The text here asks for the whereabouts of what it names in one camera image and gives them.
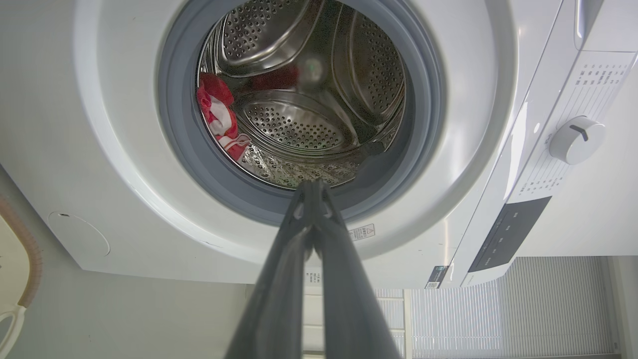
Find dark grey washing machine control panel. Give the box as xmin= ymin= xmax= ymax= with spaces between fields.
xmin=468 ymin=196 xmax=553 ymax=273

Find grey rubber door gasket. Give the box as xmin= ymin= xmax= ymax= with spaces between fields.
xmin=158 ymin=0 xmax=447 ymax=227

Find white program dial knob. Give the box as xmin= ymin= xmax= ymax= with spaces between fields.
xmin=549 ymin=116 xmax=607 ymax=166

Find perforated stainless steel drum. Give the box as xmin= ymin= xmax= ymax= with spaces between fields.
xmin=196 ymin=0 xmax=407 ymax=190

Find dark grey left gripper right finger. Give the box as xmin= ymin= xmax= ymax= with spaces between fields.
xmin=312 ymin=180 xmax=402 ymax=359

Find red and white cloth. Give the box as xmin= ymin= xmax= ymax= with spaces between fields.
xmin=196 ymin=73 xmax=252 ymax=162

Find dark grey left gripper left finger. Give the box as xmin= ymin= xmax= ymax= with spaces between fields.
xmin=225 ymin=180 xmax=315 ymax=359

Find white front-load washing machine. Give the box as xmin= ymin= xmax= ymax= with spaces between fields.
xmin=0 ymin=0 xmax=638 ymax=290

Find white pleated window blind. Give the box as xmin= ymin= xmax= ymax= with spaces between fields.
xmin=374 ymin=256 xmax=615 ymax=359

